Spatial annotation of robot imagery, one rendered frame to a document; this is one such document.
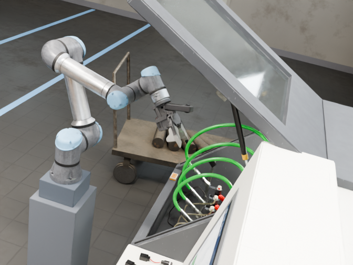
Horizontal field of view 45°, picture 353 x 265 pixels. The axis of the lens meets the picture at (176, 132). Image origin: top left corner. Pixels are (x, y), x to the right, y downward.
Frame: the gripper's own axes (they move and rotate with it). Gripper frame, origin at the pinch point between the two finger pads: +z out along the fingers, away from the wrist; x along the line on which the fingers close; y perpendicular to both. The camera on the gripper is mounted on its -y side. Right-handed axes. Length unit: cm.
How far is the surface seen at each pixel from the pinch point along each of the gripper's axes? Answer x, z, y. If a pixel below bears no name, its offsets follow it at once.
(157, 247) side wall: 28.1, 32.2, 14.0
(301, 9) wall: -688, -158, -11
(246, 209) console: 71, 21, -41
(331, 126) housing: -9, 17, -55
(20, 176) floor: -93, -30, 190
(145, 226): 14.2, 25.7, 24.6
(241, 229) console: 78, 24, -41
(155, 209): 1.5, 21.6, 24.7
